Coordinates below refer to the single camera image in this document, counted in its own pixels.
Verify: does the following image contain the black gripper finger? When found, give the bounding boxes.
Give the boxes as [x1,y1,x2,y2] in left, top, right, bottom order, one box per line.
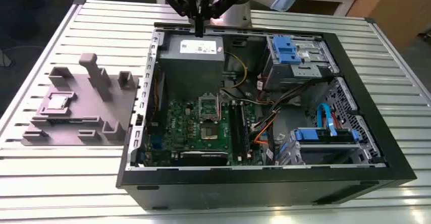
[156,0,200,37]
[199,0,247,37]

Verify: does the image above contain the silver CPU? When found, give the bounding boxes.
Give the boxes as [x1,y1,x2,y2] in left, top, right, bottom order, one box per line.
[46,96,70,108]

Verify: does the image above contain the CPU socket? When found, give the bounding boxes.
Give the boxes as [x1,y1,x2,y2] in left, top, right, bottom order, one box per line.
[200,124,224,141]

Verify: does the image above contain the blue plastic drive latch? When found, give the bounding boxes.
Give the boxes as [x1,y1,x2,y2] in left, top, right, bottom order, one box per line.
[272,36,296,54]
[277,51,303,65]

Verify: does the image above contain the grey power supply unit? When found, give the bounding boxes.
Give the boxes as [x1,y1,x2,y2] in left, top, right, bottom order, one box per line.
[157,34,225,99]

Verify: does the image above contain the metal drive cage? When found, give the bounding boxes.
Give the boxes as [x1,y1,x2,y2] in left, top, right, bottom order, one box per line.
[261,34,339,91]

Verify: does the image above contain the metal socket cover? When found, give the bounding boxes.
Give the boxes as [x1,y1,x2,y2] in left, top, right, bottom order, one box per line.
[197,95,220,123]

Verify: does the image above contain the grey parts rack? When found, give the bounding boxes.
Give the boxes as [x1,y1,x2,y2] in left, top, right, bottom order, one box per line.
[20,53,140,147]

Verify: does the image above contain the black RAM slot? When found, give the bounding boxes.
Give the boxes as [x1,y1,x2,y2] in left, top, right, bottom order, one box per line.
[233,102,244,160]
[229,102,240,160]
[237,102,249,160]

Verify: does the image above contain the green motherboard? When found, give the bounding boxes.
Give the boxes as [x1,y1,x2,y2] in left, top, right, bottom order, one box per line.
[144,97,267,166]

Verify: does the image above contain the wooden cabinet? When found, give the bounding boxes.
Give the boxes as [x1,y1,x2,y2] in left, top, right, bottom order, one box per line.
[345,0,431,54]

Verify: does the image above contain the hard disk in blue carrier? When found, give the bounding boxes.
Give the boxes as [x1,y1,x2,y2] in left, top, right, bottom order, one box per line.
[289,127,360,146]

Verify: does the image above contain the green RAM stick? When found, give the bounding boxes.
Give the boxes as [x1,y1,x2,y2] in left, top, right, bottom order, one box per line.
[46,118,85,124]

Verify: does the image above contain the black graphics card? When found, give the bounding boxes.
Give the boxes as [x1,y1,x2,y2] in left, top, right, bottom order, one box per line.
[171,150,229,166]

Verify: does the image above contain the metal disk bay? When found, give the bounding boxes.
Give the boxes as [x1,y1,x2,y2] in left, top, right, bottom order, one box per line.
[275,127,384,168]

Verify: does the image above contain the black PC case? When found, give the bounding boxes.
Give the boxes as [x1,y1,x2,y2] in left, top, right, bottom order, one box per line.
[116,21,417,211]

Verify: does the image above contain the yellow wire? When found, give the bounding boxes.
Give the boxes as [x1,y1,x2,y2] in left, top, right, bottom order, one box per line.
[220,51,248,90]

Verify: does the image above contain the white black wire bundle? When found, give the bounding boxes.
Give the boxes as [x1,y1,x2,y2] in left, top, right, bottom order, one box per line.
[220,86,273,106]

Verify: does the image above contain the multicolour power wires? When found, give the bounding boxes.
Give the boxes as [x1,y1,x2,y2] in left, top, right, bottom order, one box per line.
[255,90,272,105]

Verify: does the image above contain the black cable bundle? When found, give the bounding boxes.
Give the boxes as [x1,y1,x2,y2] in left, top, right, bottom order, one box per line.
[251,75,335,132]

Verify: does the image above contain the orange wires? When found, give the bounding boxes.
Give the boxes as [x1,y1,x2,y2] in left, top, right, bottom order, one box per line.
[251,130,271,147]

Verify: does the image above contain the blue SATA cable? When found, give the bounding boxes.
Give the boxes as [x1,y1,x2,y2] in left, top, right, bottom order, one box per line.
[316,103,337,137]

